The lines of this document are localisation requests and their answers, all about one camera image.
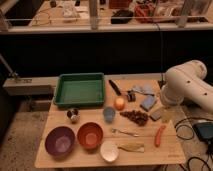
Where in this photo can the orange carrot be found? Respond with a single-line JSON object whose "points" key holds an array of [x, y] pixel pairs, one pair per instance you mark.
{"points": [[158, 135]]}

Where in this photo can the orange bowl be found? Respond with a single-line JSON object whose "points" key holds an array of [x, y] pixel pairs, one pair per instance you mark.
{"points": [[90, 135]]}

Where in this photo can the black power adapter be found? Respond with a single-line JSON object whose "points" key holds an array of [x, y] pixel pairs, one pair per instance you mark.
{"points": [[204, 130]]}

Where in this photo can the grey sponge block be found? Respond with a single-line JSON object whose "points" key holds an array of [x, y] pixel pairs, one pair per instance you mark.
{"points": [[156, 115]]}

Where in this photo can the red tool on shelf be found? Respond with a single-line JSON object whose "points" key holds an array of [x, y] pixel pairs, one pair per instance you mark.
{"points": [[144, 13]]}

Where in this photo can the blue sponge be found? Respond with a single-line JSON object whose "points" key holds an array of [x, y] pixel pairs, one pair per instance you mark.
{"points": [[148, 102]]}

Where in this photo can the blue plastic cup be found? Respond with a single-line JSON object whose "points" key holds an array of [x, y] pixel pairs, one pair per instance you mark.
{"points": [[109, 114]]}

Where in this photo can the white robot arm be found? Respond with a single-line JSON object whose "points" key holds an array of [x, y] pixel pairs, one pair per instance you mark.
{"points": [[186, 81]]}

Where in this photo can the orange fruit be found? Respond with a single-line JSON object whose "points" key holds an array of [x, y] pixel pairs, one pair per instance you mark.
{"points": [[119, 103]]}

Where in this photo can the metal fork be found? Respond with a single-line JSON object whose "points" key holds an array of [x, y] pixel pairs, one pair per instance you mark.
{"points": [[113, 130]]}

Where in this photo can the black bag on shelf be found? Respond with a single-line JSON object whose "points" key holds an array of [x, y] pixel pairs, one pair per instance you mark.
{"points": [[121, 16]]}

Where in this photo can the green plastic tray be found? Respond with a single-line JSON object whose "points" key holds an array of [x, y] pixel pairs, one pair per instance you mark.
{"points": [[80, 90]]}

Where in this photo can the small white bowl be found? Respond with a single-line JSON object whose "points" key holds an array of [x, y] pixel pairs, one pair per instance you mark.
{"points": [[109, 151]]}

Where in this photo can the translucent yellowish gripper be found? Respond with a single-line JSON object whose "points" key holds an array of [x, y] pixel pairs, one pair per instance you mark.
{"points": [[167, 114]]}

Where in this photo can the blue grey cloth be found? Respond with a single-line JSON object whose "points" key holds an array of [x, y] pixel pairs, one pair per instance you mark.
{"points": [[145, 90]]}

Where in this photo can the bunch of dark grapes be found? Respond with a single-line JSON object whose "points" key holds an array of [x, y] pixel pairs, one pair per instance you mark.
{"points": [[137, 117]]}

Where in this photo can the purple bowl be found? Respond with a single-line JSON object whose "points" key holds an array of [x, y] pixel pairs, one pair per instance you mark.
{"points": [[60, 142]]}

